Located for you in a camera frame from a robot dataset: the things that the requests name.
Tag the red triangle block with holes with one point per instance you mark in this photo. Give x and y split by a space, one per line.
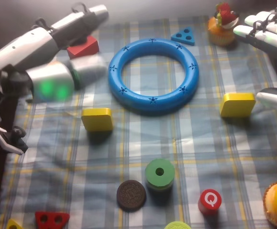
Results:
51 220

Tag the yellow triangle block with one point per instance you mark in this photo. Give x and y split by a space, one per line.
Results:
14 225

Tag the toy cupcake with strawberry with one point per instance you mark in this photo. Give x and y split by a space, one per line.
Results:
221 31

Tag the green cylinder with hole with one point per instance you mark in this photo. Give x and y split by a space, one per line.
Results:
159 179

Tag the light green disc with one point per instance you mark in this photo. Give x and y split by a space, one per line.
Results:
177 225

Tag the red wedge block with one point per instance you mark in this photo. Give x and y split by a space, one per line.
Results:
83 48

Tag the blue plaid cloth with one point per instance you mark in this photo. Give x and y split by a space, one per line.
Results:
200 148

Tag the chocolate sandwich cookie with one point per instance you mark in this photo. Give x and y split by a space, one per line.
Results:
131 195

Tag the red cylinder with letter Q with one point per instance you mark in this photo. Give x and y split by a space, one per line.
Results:
209 201

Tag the blue triangle block with holes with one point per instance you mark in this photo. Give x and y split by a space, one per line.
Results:
183 37

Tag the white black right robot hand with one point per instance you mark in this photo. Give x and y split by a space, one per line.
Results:
271 35

